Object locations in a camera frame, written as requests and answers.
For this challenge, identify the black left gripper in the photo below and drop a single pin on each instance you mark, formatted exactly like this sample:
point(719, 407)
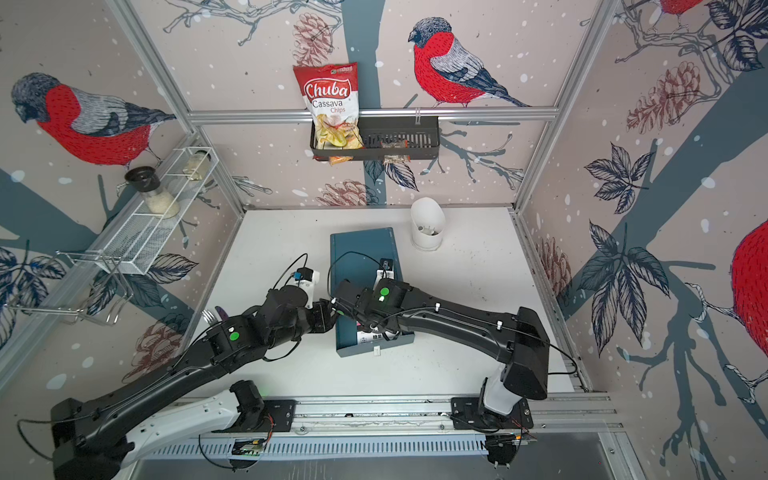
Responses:
point(326, 319)

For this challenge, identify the teal drawer cabinet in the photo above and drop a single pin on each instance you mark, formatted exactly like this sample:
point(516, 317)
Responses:
point(355, 256)

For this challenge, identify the flower seed bag pink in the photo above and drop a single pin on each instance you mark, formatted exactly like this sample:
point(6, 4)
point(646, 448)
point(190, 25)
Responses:
point(366, 334)

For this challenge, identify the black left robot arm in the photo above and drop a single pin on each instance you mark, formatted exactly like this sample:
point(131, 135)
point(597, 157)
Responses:
point(96, 439)

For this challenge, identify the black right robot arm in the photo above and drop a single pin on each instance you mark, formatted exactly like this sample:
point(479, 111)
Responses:
point(517, 342)

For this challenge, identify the silver fork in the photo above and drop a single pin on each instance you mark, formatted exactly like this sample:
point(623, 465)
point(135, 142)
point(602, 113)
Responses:
point(209, 317)

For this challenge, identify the white cylindrical cup holder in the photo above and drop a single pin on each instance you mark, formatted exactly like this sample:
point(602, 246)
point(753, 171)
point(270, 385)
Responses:
point(427, 224)

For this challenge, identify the snack packet in basket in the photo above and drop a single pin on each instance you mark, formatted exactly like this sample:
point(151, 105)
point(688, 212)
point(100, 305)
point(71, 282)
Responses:
point(393, 160)

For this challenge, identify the small white lid jar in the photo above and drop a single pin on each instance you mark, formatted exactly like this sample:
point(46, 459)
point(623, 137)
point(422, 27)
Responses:
point(197, 166)

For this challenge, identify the black lid spice jar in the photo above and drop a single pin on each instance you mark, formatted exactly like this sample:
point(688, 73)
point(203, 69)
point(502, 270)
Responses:
point(158, 201)

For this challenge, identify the red Chuba cassava chips bag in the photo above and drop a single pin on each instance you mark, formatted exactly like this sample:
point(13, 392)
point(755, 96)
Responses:
point(331, 96)

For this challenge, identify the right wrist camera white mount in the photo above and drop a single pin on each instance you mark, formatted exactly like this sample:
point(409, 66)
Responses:
point(385, 270)

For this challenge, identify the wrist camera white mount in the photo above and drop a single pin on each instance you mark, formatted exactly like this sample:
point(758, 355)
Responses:
point(385, 270)
point(307, 280)

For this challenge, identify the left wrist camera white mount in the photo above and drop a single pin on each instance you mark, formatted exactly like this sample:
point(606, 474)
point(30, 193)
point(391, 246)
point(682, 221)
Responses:
point(307, 280)

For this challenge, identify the white wire wall shelf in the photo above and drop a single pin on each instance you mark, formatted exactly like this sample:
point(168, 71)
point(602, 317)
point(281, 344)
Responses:
point(138, 240)

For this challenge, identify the black hanging wire basket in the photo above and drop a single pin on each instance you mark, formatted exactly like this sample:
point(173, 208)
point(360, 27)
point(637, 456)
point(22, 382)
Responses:
point(422, 134)

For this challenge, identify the chrome wire hook rack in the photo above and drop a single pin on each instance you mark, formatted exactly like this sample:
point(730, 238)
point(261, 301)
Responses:
point(71, 286)

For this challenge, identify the aluminium horizontal back rail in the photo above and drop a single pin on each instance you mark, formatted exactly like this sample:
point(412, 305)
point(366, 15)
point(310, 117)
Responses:
point(504, 113)

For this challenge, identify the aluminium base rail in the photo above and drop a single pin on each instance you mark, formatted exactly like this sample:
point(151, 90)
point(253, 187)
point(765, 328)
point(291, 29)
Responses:
point(347, 427)

